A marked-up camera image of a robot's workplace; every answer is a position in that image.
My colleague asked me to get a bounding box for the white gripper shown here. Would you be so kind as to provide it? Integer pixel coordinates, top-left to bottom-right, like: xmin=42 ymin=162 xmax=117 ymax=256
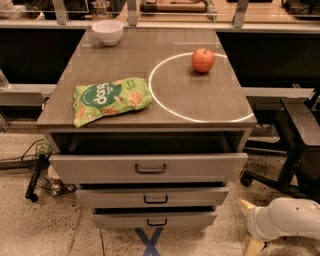
xmin=238 ymin=199 xmax=270 ymax=256

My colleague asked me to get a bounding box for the grey bottom drawer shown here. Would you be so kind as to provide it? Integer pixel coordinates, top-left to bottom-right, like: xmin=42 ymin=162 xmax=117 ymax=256
xmin=92 ymin=211 xmax=216 ymax=229

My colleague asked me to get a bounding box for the grey drawer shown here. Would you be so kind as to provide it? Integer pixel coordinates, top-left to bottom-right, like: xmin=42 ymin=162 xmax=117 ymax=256
xmin=50 ymin=153 xmax=248 ymax=184
xmin=76 ymin=187 xmax=229 ymax=209
xmin=92 ymin=211 xmax=216 ymax=229

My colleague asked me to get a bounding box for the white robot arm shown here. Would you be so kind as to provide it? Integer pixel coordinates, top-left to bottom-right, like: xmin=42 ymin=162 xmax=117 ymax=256
xmin=238 ymin=197 xmax=320 ymax=256

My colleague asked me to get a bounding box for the grey middle drawer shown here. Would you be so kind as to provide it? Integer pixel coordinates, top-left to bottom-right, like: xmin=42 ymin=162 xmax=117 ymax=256
xmin=76 ymin=187 xmax=229 ymax=209

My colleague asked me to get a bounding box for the grey top drawer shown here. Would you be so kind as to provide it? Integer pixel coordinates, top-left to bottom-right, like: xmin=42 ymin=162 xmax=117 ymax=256
xmin=50 ymin=153 xmax=248 ymax=184

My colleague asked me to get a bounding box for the grey drawer cabinet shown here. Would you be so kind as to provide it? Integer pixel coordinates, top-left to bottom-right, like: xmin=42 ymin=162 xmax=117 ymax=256
xmin=38 ymin=29 xmax=256 ymax=225

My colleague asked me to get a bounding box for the blue tape cross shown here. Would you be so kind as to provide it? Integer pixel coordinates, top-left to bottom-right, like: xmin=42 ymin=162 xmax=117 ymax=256
xmin=135 ymin=227 xmax=162 ymax=256

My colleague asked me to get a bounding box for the black office chair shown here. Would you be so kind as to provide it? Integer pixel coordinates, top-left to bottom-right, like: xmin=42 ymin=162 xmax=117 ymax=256
xmin=240 ymin=87 xmax=320 ymax=202

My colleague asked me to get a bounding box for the red apple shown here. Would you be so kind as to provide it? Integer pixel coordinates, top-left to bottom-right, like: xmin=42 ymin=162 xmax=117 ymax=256
xmin=191 ymin=48 xmax=215 ymax=73

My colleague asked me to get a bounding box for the green snack bag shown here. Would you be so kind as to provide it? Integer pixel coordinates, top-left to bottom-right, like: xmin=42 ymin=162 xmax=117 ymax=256
xmin=73 ymin=78 xmax=152 ymax=128

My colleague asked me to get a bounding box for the white bowl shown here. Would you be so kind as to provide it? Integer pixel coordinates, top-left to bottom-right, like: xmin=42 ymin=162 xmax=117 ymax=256
xmin=92 ymin=20 xmax=123 ymax=46

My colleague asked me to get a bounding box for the black wire basket cart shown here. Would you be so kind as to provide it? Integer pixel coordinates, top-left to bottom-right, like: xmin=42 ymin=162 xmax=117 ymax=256
xmin=25 ymin=140 xmax=76 ymax=202

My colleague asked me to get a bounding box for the black floor cable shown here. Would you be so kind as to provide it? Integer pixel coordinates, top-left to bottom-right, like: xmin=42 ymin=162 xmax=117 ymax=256
xmin=0 ymin=138 xmax=45 ymax=163

